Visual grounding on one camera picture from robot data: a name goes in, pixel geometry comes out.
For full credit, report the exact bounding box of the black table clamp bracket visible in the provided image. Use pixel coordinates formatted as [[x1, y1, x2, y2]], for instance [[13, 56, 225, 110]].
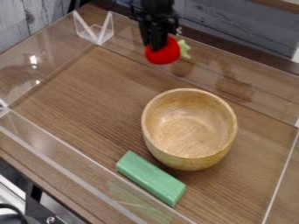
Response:
[[24, 185, 66, 224]]

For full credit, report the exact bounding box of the red plush strawberry toy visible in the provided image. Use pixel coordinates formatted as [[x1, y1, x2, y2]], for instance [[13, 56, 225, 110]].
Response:
[[144, 36, 192, 65]]

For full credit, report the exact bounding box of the wooden bowl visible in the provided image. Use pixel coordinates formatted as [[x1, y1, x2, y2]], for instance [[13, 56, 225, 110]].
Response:
[[141, 88, 238, 171]]

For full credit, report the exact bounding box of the clear acrylic tray wall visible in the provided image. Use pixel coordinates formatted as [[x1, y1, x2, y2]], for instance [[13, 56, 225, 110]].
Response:
[[0, 16, 299, 224]]

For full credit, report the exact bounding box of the green rectangular block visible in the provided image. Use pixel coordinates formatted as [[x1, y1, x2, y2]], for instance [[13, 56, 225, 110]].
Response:
[[116, 150, 186, 207]]

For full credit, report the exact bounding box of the clear acrylic corner bracket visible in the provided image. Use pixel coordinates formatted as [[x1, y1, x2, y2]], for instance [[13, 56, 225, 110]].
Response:
[[72, 11, 114, 46]]

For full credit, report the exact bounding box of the black cable lower left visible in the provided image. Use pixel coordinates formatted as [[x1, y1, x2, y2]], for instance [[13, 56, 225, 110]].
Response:
[[0, 203, 28, 224]]

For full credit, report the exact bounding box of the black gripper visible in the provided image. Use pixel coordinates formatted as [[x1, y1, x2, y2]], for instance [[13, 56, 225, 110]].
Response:
[[129, 0, 182, 52]]

